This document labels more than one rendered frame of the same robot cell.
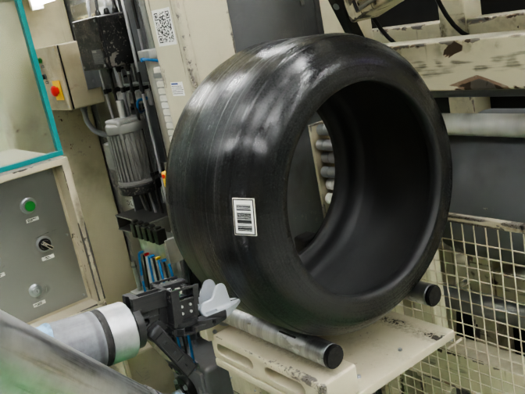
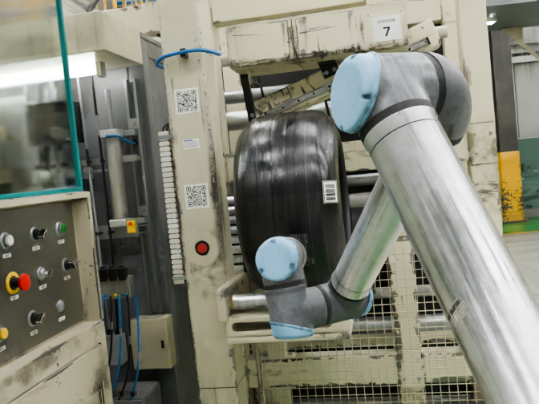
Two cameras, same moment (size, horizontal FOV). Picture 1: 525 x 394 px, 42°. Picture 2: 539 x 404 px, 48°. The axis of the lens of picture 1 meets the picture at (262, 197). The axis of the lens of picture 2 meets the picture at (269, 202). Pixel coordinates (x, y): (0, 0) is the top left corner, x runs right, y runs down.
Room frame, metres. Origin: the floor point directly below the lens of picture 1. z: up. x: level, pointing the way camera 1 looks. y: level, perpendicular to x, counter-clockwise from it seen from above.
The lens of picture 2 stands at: (0.01, 1.26, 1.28)
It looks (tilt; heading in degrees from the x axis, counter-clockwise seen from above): 3 degrees down; 316
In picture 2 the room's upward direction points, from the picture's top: 6 degrees counter-clockwise
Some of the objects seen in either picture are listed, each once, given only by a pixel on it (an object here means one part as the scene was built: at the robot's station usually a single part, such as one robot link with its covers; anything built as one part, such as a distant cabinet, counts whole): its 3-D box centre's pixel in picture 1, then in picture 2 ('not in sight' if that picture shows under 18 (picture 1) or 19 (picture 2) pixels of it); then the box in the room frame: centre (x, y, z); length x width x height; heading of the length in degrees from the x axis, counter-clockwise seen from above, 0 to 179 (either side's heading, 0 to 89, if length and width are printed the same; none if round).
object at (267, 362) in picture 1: (279, 359); (288, 321); (1.24, 0.03, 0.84); 0.36 x 0.09 x 0.06; 35
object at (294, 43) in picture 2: not in sight; (318, 42); (1.39, -0.40, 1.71); 0.61 x 0.25 x 0.15; 35
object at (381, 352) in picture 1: (331, 347); (296, 321); (1.32, -0.08, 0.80); 0.37 x 0.36 x 0.02; 125
